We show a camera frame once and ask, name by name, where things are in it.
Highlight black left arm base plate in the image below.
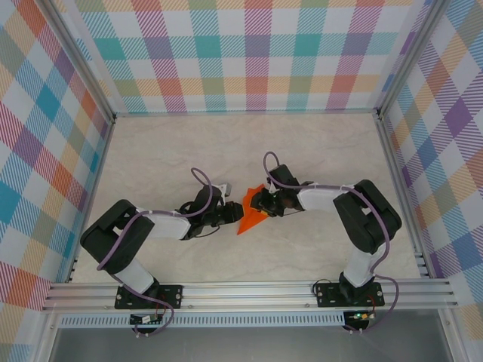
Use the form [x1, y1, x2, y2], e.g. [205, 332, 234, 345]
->
[115, 285, 184, 310]

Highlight small black circuit board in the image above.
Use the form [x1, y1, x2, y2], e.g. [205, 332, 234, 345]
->
[130, 313, 163, 326]

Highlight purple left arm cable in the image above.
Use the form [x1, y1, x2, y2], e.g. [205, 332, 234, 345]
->
[97, 167, 215, 338]

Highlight grey metal plate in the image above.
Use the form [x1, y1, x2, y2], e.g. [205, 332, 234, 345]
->
[48, 326, 454, 362]

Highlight slotted grey cable tray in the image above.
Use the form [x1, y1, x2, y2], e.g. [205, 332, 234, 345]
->
[59, 314, 346, 329]

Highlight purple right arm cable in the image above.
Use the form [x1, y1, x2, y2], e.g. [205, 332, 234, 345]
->
[263, 151, 400, 335]

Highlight aluminium mounting rail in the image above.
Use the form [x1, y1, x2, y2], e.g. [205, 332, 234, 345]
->
[41, 281, 460, 312]

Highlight thin aluminium frame bar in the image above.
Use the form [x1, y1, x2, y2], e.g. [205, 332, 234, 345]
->
[112, 109, 380, 117]

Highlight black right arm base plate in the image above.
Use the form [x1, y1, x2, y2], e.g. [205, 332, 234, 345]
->
[315, 283, 386, 308]

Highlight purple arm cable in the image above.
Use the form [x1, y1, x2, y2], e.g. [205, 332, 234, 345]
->
[263, 151, 400, 335]
[97, 167, 215, 338]

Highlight thin black wire loop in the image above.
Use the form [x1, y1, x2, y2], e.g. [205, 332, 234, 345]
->
[312, 278, 343, 295]

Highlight aluminium side frame bar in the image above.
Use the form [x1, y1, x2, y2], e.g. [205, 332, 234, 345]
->
[66, 117, 117, 284]
[375, 115, 432, 279]

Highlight aluminium frame post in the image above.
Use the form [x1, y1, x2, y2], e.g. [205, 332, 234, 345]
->
[376, 0, 453, 121]
[44, 0, 117, 124]

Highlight orange paper sheet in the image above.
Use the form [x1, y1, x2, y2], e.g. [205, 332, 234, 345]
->
[236, 183, 267, 237]

